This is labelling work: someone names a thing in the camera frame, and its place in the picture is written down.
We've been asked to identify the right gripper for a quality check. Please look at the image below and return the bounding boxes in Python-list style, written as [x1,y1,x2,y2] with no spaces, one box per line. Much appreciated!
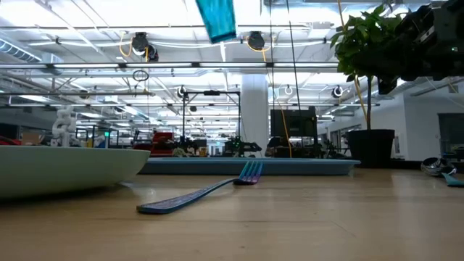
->
[377,4,442,96]

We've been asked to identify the black spoon with blue handle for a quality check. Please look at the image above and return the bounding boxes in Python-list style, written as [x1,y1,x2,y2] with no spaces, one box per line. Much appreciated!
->
[420,157,464,189]

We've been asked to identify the teal plastic cup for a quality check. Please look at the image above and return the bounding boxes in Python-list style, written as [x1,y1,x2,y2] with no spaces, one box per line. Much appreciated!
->
[195,0,238,45]

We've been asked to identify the blue tray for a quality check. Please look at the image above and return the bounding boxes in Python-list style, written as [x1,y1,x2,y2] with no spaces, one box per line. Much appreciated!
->
[139,157,362,177]

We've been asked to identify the green leafy plant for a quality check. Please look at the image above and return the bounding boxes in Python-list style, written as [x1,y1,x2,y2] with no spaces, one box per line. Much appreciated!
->
[329,2,407,131]

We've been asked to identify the black plant pot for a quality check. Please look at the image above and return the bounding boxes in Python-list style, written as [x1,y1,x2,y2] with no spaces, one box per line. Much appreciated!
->
[344,128,396,169]

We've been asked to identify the black monitor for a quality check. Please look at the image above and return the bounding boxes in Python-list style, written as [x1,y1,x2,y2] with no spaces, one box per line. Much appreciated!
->
[270,106,319,138]

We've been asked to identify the white building column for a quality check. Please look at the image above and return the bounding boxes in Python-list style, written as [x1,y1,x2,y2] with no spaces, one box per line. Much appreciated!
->
[240,74,270,155]

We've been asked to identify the black robot with green parts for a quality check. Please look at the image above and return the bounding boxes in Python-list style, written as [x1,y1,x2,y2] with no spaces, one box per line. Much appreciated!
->
[222,136,263,158]

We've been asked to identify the long ceiling light strip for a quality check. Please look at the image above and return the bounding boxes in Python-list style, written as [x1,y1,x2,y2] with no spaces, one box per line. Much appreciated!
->
[0,62,340,70]

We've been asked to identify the red tool cabinet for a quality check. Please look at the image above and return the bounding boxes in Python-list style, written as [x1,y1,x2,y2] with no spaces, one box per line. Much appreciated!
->
[133,131,175,157]

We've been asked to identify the light green bowl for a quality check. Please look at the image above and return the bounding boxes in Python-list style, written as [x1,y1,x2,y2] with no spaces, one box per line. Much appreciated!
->
[0,145,152,199]

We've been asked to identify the cardboard box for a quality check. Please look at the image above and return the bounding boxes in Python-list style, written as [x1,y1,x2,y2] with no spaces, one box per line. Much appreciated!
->
[21,131,44,146]

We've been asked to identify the thin black hanging cable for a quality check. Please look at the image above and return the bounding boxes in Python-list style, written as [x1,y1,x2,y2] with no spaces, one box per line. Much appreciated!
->
[285,0,302,112]

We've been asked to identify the black metal frame stand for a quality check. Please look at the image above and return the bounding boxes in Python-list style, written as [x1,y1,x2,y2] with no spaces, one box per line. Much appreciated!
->
[181,90,242,146]

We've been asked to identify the fork with blue handle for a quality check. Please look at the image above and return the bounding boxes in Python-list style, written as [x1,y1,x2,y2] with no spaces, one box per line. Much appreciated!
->
[136,160,264,215]

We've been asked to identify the coiled black cable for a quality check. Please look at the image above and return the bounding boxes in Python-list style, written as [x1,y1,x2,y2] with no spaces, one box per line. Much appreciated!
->
[131,69,150,83]

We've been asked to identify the grey ventilation duct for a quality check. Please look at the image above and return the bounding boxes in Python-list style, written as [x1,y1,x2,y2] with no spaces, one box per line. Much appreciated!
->
[0,36,65,76]

